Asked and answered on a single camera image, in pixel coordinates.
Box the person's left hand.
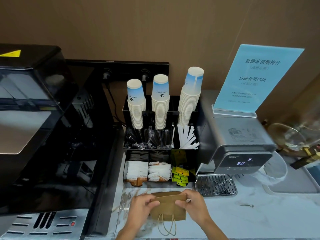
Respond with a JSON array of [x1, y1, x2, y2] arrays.
[[128, 193, 161, 230]]

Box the person's right hand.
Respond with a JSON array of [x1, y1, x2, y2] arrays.
[[175, 189, 213, 226]]

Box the brown paper bag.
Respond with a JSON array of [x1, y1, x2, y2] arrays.
[[149, 191, 188, 237]]

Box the person's right forearm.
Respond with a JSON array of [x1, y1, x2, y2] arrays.
[[196, 217, 229, 240]]

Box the person's left forearm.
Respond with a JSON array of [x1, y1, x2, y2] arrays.
[[116, 222, 145, 240]]

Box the pile of yellow tea packets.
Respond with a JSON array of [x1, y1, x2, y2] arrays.
[[172, 166, 190, 187]]

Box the pile of white sugar packets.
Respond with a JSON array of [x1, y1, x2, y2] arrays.
[[125, 160, 149, 182], [148, 161, 172, 182]]

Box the silver drip tray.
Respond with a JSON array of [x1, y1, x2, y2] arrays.
[[194, 174, 238, 197]]

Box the black condiment organizer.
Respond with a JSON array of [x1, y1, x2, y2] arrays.
[[122, 94, 208, 183]]

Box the bundle of black wrapped stirrers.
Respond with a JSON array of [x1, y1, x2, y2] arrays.
[[148, 125, 175, 150], [124, 126, 149, 150]]

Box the bundle of white wrapped straws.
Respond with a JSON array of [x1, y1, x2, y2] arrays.
[[172, 123, 200, 150]]

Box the silver water dispenser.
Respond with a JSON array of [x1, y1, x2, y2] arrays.
[[197, 90, 278, 176]]

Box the medium stack of paper cups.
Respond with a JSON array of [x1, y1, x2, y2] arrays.
[[151, 74, 171, 130]]

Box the short stack of paper cups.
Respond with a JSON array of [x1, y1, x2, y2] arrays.
[[126, 78, 147, 130]]

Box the tall stack of paper cups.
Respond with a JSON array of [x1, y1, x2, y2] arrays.
[[177, 66, 205, 128]]

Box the grey tray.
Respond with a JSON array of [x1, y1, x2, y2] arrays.
[[262, 156, 320, 194]]

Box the black coffee machine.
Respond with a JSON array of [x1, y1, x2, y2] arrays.
[[0, 43, 118, 240]]

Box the glass beverage dispenser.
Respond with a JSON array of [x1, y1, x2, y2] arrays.
[[267, 97, 320, 170]]

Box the gold dispenser tap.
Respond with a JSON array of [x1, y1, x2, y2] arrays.
[[290, 144, 320, 170]]

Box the black socket panel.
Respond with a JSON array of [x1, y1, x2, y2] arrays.
[[65, 59, 170, 124]]

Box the blue sign in acrylic stand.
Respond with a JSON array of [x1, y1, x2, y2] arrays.
[[211, 44, 305, 118]]

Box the yellow warning sticker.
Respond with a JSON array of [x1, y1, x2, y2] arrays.
[[0, 49, 21, 58]]

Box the black power cable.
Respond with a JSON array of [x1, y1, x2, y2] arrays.
[[105, 81, 125, 126]]

